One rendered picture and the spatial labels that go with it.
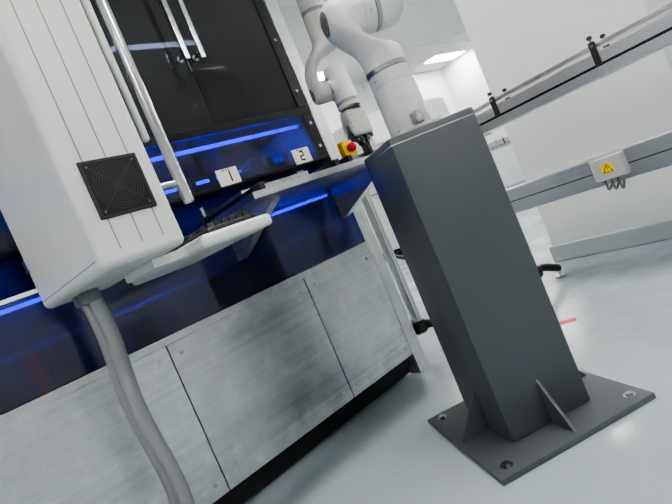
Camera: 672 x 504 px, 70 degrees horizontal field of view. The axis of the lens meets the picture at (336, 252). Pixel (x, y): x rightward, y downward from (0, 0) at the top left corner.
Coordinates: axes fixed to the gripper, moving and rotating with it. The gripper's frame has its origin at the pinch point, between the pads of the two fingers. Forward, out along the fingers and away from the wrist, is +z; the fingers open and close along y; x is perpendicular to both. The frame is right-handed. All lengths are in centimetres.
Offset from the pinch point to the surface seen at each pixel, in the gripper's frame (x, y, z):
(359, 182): -10.4, 0.2, 9.2
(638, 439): 66, 24, 94
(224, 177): -27, 43, -10
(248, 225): 24, 71, 14
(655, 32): 70, -83, 3
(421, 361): -30, -10, 87
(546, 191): 10, -85, 43
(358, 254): -28.5, -0.6, 34.7
